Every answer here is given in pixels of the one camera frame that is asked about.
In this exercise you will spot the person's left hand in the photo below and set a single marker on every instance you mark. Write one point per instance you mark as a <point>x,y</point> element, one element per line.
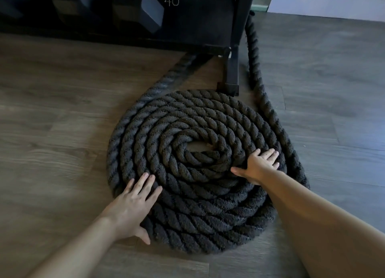
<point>130,208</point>

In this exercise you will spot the person's left forearm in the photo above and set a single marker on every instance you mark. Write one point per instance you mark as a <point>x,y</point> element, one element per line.
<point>75,253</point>

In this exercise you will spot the large black hex dumbbell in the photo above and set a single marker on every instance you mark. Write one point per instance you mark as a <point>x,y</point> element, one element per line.
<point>198,19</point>

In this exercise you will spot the pale flat board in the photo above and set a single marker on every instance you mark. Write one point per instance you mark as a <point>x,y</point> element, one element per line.
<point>331,6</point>

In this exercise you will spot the black metal rack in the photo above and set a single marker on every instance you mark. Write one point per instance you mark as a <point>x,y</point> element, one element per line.
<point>245,16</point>

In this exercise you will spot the person's right forearm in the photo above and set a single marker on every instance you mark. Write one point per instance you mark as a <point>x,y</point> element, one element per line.
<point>325,226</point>

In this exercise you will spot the person's right hand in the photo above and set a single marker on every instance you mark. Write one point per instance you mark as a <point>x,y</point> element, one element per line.
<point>258,168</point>

